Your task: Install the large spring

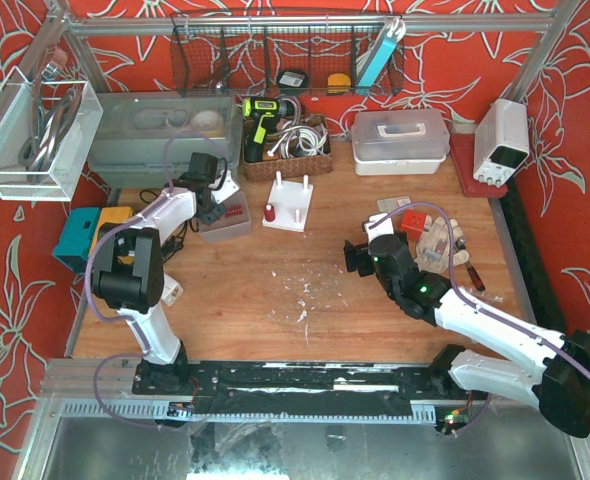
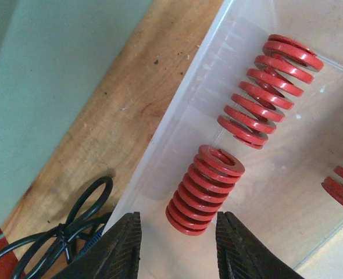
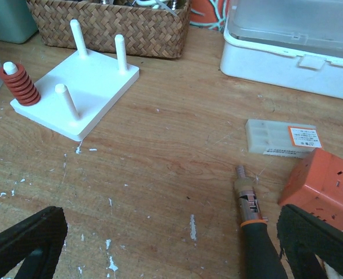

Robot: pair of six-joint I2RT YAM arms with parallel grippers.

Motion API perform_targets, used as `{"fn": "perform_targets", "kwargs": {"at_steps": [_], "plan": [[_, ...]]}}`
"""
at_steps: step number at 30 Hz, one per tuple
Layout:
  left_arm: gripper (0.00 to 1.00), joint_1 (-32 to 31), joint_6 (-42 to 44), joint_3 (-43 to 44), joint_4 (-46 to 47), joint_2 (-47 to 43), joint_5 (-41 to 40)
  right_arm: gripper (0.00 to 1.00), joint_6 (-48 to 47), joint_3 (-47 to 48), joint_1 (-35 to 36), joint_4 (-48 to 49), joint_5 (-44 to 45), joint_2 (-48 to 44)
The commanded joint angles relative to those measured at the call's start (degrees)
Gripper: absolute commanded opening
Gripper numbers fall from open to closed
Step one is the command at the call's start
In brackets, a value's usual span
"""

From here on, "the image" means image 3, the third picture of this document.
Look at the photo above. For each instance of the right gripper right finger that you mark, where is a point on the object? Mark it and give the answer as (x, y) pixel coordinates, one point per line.
(304, 239)

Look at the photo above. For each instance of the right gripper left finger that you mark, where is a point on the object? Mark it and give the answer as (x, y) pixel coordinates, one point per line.
(36, 242)

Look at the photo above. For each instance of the orange black screwdriver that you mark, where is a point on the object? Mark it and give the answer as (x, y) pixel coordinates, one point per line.
(261, 257)

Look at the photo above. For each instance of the red large spring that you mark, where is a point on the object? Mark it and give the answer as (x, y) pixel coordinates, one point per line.
(21, 86)

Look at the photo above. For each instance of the orange power cube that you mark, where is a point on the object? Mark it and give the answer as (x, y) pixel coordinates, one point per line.
(316, 186)

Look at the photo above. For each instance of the small drill bit case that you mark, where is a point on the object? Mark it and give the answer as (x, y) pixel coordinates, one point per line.
(278, 138)

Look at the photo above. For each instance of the white peg board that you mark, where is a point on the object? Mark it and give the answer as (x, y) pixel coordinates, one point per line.
(81, 89)

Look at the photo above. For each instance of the white plastic storage box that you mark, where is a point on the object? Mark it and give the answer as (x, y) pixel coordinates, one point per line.
(293, 44)

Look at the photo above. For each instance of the grey plastic toolbox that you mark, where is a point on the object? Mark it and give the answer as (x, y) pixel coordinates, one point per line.
(16, 22)

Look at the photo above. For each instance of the wicker basket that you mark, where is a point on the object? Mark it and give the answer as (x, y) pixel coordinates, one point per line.
(147, 32)

